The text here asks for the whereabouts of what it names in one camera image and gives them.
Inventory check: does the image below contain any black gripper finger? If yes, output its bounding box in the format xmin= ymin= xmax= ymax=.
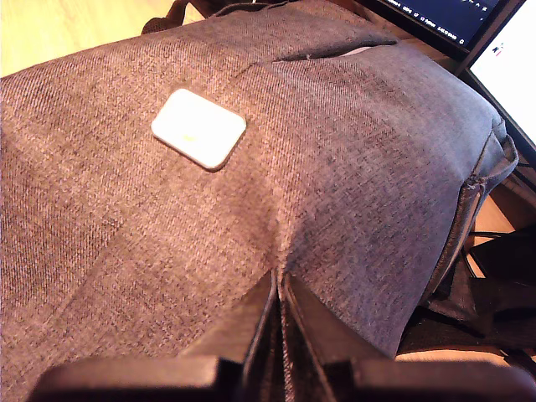
xmin=179 ymin=271 xmax=279 ymax=372
xmin=281 ymin=272 xmax=393 ymax=368

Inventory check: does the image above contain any grey fabric backpack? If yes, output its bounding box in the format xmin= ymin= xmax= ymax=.
xmin=0 ymin=0 xmax=520 ymax=402

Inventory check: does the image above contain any black monitor showing code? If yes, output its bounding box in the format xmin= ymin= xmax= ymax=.
xmin=368 ymin=0 xmax=516 ymax=58

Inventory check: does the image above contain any black monitor showing camera views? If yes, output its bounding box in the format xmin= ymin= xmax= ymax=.
xmin=458 ymin=0 xmax=536 ymax=152

